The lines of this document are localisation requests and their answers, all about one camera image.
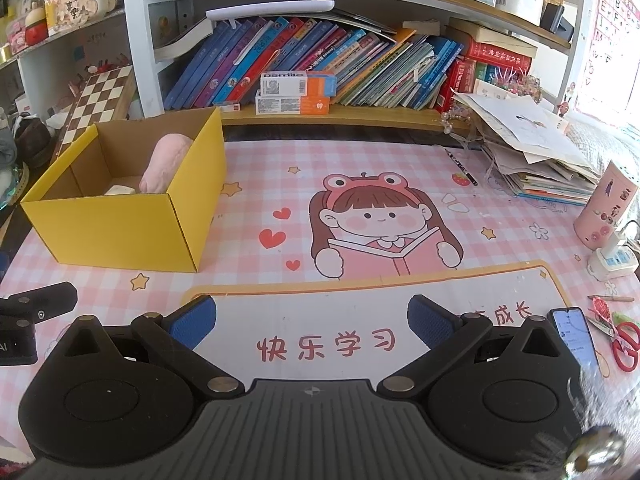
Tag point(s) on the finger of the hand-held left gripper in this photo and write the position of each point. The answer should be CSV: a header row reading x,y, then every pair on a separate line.
x,y
45,302

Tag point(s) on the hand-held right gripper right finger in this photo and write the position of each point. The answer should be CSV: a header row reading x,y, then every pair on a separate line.
x,y
430,320

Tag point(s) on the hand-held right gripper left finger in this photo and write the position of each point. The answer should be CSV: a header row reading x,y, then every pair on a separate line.
x,y
192,322

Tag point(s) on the yellow cardboard box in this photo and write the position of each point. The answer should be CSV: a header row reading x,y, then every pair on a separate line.
x,y
125,235

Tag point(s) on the white speckled foam block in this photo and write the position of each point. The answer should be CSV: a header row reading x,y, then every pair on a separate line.
x,y
120,190

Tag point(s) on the pink plush pig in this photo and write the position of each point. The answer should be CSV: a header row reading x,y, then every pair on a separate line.
x,y
162,165

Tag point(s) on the pink printed desk mat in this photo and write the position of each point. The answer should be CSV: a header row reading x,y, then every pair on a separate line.
x,y
350,305

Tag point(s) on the smartphone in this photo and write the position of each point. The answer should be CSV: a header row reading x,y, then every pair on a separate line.
x,y
575,335

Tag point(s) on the black pen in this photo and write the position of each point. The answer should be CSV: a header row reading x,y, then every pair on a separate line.
x,y
461,166

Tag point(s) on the dark brown shoe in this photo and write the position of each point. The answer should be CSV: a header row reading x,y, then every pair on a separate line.
x,y
32,140

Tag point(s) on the wooden pencil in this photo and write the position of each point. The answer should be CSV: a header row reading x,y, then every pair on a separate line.
x,y
612,298

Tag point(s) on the white power strip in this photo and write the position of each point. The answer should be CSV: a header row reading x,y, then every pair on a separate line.
x,y
617,266

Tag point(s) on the red scissors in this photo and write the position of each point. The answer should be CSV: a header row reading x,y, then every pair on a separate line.
x,y
625,342

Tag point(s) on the white charger plug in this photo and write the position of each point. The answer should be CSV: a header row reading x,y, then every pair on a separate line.
x,y
617,237

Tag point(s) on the pile of papers and booklets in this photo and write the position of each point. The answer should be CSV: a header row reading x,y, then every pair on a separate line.
x,y
530,140

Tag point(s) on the pink cylinder pen holder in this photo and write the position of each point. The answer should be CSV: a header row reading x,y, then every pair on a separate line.
x,y
605,205

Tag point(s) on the wooden chessboard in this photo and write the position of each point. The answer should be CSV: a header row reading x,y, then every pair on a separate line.
x,y
95,95

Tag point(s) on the wooden shelf unit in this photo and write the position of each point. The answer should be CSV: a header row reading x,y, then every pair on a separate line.
x,y
350,117

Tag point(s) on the small red white box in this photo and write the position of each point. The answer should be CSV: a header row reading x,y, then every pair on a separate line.
x,y
228,107

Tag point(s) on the orange white carton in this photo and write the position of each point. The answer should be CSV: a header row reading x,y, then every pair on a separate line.
x,y
300,84
290,105

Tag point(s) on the red thick book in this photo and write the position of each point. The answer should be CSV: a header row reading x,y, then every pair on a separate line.
x,y
500,52

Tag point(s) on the open white book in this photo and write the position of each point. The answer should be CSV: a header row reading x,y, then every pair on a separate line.
x,y
185,42

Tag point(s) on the row of colourful books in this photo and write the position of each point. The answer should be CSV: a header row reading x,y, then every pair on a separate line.
x,y
280,55

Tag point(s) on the tan thick book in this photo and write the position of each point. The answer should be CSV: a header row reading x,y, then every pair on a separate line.
x,y
490,30

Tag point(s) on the white light bar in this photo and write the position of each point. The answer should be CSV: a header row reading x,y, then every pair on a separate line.
x,y
270,10

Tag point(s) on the small black box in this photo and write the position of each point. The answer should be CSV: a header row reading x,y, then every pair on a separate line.
x,y
556,20

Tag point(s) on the alphabet wall poster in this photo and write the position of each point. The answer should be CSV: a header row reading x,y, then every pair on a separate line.
x,y
612,35

